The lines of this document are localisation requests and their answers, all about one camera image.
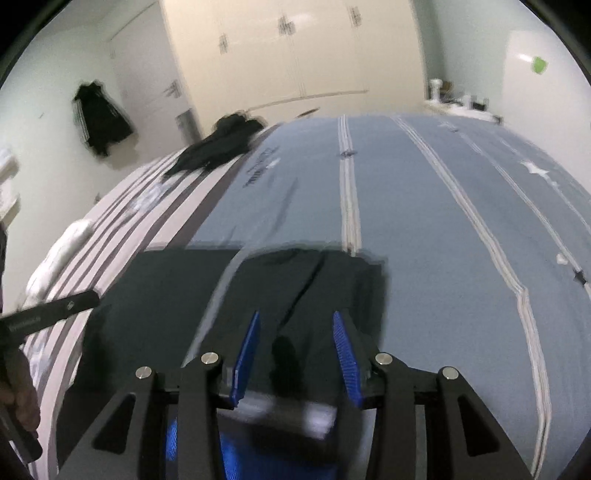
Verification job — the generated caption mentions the dark jacket with blue zipper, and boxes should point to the dark jacket with blue zipper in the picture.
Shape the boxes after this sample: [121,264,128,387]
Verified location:
[55,247,389,480]

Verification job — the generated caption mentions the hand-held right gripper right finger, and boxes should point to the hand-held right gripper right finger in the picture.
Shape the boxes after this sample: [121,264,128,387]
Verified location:
[332,310,536,480]

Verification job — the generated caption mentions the black clothes pile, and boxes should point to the black clothes pile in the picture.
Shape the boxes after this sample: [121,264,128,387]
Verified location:
[163,113,269,178]

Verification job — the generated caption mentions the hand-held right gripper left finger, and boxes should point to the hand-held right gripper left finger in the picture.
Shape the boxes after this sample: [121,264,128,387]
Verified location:
[55,310,260,480]

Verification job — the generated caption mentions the white folded garment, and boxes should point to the white folded garment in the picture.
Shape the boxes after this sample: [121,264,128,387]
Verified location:
[25,219,95,298]

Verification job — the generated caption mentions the white nightstand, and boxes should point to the white nightstand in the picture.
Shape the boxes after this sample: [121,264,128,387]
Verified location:
[424,78,504,124]

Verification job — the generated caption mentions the black jacket with white stripes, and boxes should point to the black jacket with white stripes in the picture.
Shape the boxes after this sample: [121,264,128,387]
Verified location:
[71,82,136,158]

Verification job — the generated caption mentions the person's left hand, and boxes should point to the person's left hand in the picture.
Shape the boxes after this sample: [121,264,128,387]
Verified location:
[2,346,41,435]

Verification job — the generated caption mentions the cream wardrobe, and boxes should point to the cream wardrobe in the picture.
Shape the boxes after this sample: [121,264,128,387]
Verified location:
[159,0,428,137]

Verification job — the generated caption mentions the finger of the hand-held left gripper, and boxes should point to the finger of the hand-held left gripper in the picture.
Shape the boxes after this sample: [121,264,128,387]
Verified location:
[41,290,101,324]

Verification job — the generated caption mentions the blue striped blanket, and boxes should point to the blue striped blanket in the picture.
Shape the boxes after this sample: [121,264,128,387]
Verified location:
[187,113,591,480]

